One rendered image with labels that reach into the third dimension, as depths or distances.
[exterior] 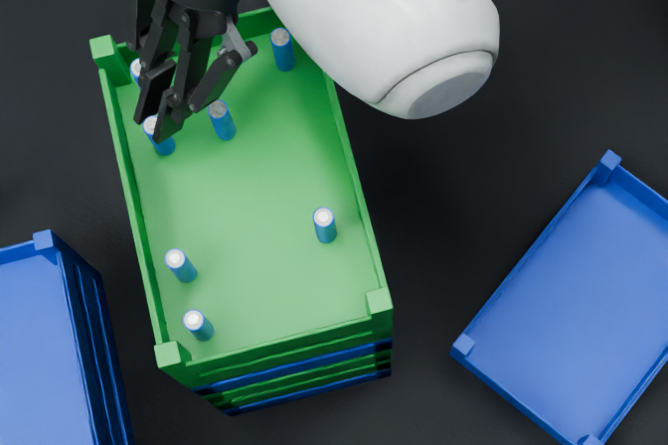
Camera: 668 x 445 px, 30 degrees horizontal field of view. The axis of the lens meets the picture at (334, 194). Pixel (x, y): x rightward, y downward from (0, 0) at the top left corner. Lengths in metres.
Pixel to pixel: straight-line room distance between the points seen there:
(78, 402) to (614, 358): 0.63
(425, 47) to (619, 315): 0.89
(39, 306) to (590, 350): 0.64
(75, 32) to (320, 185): 0.62
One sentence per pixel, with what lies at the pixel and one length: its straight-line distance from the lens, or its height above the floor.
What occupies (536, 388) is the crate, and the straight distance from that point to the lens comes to 1.51.
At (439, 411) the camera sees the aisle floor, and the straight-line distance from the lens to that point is 1.51.
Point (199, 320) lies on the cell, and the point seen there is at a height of 0.47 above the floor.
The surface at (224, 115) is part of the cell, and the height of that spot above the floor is 0.47.
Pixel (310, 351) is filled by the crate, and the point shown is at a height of 0.36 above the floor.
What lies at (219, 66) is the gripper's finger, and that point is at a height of 0.60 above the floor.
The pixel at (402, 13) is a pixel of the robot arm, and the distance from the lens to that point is 0.70.
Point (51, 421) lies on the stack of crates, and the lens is 1.39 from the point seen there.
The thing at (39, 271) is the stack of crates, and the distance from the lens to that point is 1.41.
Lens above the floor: 1.50
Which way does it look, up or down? 75 degrees down
